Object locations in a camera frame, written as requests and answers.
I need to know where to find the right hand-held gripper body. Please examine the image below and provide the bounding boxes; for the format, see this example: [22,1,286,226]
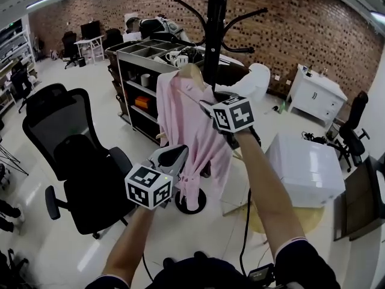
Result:
[212,96,255,134]

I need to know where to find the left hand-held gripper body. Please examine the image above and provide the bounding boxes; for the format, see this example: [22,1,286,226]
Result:
[125,158,181,211]

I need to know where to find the pink shirt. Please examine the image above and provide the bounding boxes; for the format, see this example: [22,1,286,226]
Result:
[155,69,233,214]

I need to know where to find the person's right forearm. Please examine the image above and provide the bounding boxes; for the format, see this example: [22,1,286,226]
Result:
[234,129,308,251]

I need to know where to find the person's left forearm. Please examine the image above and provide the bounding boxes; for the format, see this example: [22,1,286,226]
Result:
[102,205,156,282]

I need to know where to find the white ovoid bin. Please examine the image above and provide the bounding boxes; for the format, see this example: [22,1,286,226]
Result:
[233,63,271,102]

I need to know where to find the orange box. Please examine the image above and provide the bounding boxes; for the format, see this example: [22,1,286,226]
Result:
[134,96,152,110]

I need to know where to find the black coat rack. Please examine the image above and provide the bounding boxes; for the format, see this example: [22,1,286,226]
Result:
[173,0,269,215]

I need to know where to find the black shelf cart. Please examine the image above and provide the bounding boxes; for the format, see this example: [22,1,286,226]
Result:
[104,39,213,148]

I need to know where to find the black mesh office chair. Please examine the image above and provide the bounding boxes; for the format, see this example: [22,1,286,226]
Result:
[22,82,137,240]

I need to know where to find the white cabinet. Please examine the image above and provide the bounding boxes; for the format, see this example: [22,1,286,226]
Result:
[285,64,349,128]

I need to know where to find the white box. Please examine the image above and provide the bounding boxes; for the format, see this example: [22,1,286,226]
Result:
[263,132,347,208]

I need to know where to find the person's dark shirt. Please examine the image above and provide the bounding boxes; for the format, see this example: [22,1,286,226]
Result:
[85,238,342,289]

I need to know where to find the yellow round rug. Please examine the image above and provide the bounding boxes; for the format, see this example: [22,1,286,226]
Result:
[221,199,326,244]

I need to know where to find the small white table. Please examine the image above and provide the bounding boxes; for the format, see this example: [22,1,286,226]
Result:
[73,35,105,65]

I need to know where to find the black chest device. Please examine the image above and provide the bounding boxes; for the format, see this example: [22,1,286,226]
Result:
[245,263,276,286]

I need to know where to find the wooden table with black legs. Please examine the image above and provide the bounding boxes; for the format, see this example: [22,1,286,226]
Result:
[0,143,30,177]

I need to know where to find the black monitor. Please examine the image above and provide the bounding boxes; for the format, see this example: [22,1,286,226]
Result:
[80,20,102,40]

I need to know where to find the brown wooden desk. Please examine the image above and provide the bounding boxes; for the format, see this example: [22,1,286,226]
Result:
[332,154,385,242]

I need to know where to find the white shelf racks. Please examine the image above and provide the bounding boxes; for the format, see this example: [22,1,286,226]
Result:
[0,16,37,116]

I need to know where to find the ceiling tube light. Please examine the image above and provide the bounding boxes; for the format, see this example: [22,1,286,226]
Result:
[25,0,64,10]

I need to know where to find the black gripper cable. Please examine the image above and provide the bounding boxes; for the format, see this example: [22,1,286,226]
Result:
[238,187,253,278]

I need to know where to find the pile of black cables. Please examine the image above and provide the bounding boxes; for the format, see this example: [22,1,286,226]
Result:
[300,131,329,146]

